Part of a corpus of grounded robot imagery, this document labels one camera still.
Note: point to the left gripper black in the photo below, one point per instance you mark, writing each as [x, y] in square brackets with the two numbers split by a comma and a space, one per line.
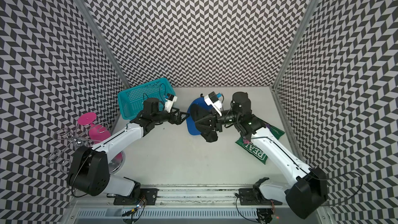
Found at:
[178, 121]

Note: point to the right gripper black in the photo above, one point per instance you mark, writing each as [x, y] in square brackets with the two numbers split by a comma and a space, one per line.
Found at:
[215, 122]

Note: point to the black baseball cap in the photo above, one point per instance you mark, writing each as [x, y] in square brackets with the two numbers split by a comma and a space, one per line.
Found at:
[198, 113]

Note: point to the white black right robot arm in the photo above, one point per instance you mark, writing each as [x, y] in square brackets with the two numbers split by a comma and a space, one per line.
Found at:
[305, 189]

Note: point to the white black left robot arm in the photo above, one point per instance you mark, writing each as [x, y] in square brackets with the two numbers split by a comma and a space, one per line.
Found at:
[89, 170]

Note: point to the green snack bag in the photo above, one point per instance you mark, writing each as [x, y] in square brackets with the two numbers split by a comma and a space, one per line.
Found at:
[254, 150]

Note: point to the teal plastic basket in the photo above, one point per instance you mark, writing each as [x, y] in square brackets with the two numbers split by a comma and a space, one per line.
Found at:
[131, 100]

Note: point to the pink goblet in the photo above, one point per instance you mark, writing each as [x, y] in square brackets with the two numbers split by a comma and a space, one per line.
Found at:
[97, 130]

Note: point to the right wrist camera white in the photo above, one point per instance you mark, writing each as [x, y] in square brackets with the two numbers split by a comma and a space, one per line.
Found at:
[212, 99]

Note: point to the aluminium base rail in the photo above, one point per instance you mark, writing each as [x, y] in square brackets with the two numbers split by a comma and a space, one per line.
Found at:
[188, 204]

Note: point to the silver wire rack stand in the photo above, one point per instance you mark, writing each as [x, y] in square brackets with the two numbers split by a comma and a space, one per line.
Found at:
[74, 141]

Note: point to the aluminium corner post left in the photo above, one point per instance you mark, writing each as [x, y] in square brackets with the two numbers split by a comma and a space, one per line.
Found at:
[101, 40]

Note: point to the aluminium corner post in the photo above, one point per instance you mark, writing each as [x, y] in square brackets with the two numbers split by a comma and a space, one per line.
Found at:
[101, 40]
[296, 40]

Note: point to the aluminium corner post right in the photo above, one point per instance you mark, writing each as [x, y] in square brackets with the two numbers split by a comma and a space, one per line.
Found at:
[296, 40]

